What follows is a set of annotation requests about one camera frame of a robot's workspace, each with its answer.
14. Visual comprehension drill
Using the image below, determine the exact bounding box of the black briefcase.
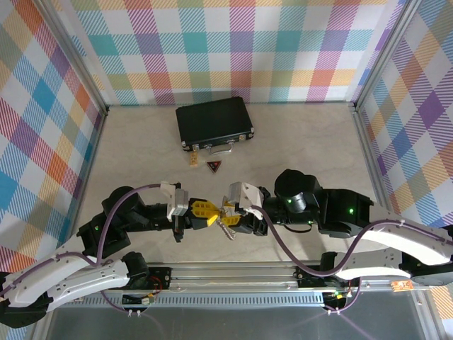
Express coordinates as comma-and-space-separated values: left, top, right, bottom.
175, 96, 256, 157

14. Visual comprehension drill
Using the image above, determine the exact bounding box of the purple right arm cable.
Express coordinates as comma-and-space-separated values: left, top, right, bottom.
249, 205, 453, 281

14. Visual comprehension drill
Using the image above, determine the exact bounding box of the aluminium frame rail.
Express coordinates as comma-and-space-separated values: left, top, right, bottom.
65, 109, 109, 249
352, 105, 405, 227

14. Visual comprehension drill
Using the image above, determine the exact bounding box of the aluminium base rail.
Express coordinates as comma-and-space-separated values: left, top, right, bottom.
144, 261, 330, 294

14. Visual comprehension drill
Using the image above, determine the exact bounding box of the aluminium frame post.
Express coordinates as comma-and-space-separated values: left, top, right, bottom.
33, 0, 109, 116
352, 0, 424, 109

